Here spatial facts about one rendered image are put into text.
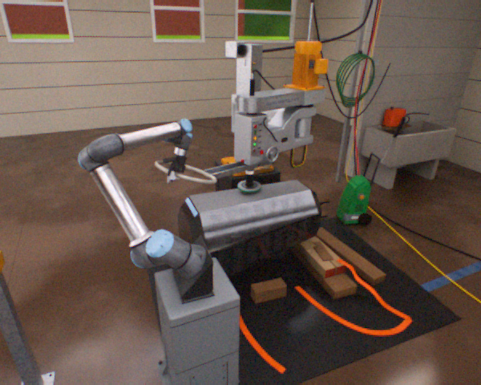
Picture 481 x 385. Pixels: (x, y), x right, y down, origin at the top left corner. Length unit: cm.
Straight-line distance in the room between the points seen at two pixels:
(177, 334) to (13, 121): 742
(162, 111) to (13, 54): 321
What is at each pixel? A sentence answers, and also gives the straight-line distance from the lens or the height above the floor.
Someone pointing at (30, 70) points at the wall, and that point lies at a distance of 855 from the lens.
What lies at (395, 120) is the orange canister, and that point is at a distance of 574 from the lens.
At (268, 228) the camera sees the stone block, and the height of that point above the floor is 63.
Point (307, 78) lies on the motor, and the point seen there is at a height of 180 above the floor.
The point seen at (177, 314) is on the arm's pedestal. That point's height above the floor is 85.
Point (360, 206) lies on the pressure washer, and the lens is 431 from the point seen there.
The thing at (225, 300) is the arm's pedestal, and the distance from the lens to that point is 191.
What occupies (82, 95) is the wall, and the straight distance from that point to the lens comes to 858.
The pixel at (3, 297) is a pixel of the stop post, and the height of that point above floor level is 84.
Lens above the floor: 218
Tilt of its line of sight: 26 degrees down
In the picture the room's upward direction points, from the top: 1 degrees clockwise
